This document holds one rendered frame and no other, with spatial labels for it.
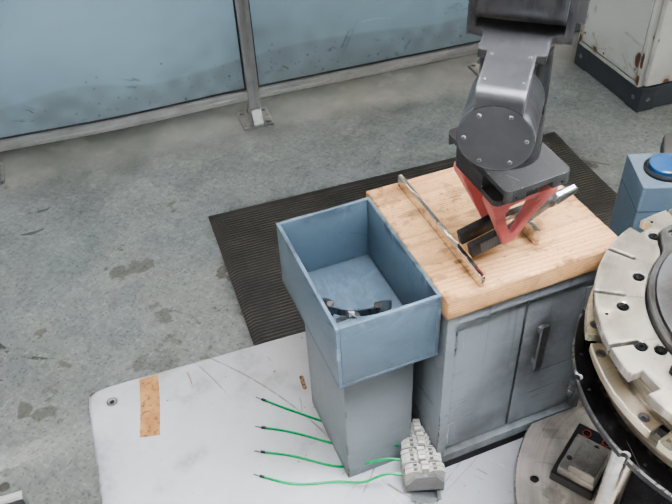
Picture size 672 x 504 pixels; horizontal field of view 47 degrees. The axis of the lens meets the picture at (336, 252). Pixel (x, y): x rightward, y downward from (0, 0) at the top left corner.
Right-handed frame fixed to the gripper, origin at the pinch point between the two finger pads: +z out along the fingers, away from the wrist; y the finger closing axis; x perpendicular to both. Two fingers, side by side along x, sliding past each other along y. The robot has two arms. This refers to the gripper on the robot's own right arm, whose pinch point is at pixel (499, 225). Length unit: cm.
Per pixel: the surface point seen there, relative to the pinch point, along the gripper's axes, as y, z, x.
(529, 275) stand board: 4.5, 3.1, 0.7
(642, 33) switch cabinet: -146, 93, 158
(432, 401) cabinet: 2.7, 20.4, -8.6
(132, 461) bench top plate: -11, 30, -42
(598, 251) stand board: 4.5, 3.5, 8.7
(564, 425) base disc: 7.0, 29.8, 7.0
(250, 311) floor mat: -102, 111, -10
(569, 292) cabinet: 3.9, 9.1, 6.6
